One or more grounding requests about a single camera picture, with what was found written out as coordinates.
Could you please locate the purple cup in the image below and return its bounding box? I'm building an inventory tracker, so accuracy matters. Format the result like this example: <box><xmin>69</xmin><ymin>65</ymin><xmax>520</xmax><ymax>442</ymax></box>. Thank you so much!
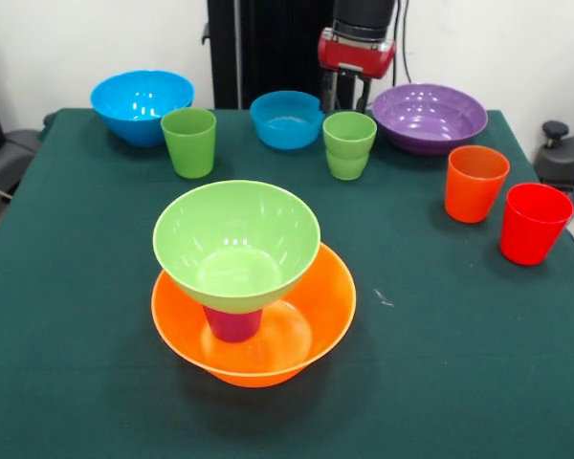
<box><xmin>203</xmin><ymin>305</ymin><xmax>264</xmax><ymax>344</ymax></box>

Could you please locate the small blue bowl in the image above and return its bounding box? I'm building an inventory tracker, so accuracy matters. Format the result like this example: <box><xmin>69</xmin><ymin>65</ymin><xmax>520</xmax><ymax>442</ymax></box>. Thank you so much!
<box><xmin>249</xmin><ymin>90</ymin><xmax>324</xmax><ymax>151</ymax></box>

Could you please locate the dark green table cloth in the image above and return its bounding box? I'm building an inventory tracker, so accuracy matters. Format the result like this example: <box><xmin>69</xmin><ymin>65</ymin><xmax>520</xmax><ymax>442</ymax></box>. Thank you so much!
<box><xmin>0</xmin><ymin>107</ymin><xmax>574</xmax><ymax>459</ymax></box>

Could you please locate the large blue bowl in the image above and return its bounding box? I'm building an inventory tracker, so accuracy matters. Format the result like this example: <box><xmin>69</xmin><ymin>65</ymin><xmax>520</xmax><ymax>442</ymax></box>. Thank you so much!
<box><xmin>90</xmin><ymin>70</ymin><xmax>196</xmax><ymax>147</ymax></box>

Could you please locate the plain green cup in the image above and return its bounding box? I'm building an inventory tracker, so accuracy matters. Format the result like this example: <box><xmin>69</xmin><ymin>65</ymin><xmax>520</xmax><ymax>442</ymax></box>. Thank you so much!
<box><xmin>160</xmin><ymin>107</ymin><xmax>218</xmax><ymax>180</ymax></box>

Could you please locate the orange cup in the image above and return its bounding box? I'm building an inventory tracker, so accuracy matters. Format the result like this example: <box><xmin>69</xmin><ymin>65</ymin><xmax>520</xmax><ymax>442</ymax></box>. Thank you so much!
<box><xmin>444</xmin><ymin>145</ymin><xmax>511</xmax><ymax>225</ymax></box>

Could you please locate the orange bowl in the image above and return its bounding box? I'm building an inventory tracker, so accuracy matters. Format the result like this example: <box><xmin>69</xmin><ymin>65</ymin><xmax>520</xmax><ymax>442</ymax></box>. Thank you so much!
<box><xmin>150</xmin><ymin>241</ymin><xmax>358</xmax><ymax>389</ymax></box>

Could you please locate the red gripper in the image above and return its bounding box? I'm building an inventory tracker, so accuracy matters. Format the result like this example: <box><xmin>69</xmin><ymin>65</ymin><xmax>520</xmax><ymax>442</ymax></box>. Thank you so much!
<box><xmin>317</xmin><ymin>27</ymin><xmax>398</xmax><ymax>113</ymax></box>

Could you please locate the stepped green cup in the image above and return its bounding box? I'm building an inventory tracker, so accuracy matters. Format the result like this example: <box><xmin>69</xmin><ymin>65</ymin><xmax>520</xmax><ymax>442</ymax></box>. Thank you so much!
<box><xmin>321</xmin><ymin>111</ymin><xmax>378</xmax><ymax>182</ymax></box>

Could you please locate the black hanging wall cable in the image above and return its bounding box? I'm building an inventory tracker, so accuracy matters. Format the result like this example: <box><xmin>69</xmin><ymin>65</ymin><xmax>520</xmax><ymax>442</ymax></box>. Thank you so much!
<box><xmin>392</xmin><ymin>0</ymin><xmax>415</xmax><ymax>93</ymax></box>

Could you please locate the purple bowl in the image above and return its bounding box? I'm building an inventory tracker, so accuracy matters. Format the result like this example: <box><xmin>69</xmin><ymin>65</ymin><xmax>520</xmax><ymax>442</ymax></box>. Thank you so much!
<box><xmin>371</xmin><ymin>83</ymin><xmax>490</xmax><ymax>157</ymax></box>

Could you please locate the red cup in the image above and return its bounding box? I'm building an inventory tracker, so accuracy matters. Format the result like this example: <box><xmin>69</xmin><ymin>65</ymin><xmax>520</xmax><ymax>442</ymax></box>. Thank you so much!
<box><xmin>499</xmin><ymin>182</ymin><xmax>574</xmax><ymax>267</ymax></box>

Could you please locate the grey base with knob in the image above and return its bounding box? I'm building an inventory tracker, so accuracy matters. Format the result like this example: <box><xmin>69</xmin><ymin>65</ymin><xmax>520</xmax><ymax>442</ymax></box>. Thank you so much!
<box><xmin>535</xmin><ymin>120</ymin><xmax>574</xmax><ymax>190</ymax></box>

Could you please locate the green bowl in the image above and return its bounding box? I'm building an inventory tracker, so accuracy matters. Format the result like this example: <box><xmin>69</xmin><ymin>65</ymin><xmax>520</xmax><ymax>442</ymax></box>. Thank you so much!
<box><xmin>152</xmin><ymin>179</ymin><xmax>322</xmax><ymax>316</ymax></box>

